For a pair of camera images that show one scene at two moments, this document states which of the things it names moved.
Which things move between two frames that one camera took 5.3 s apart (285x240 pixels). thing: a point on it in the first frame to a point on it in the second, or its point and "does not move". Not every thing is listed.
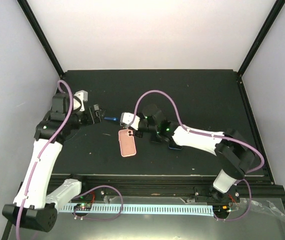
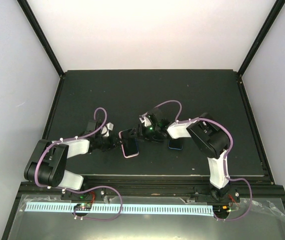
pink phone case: [127, 142] does not move
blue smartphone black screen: [175, 146] does not move
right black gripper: [139, 135] does not move
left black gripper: [91, 119] to [113, 143]
